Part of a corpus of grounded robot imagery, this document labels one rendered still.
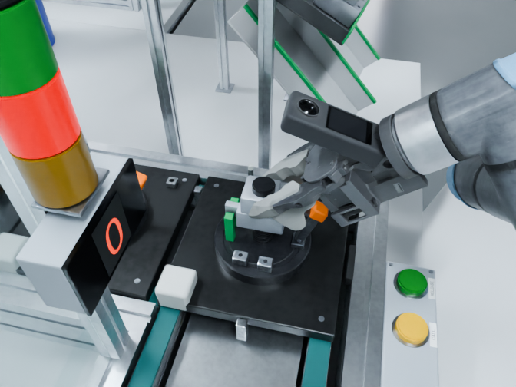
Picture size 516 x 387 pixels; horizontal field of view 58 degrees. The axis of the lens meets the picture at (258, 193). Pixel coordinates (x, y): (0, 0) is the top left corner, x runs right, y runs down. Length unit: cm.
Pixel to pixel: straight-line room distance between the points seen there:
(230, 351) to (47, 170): 40
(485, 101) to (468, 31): 307
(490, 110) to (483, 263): 47
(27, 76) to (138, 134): 77
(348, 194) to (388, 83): 73
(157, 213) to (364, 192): 34
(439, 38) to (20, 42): 318
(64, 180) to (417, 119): 32
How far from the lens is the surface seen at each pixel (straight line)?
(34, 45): 31
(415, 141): 48
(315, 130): 49
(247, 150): 100
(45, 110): 32
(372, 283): 68
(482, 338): 81
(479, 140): 48
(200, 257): 68
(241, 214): 61
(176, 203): 75
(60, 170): 35
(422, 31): 343
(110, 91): 122
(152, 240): 71
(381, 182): 54
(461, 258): 88
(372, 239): 74
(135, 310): 66
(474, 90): 47
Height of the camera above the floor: 152
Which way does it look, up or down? 47 degrees down
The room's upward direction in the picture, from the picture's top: straight up
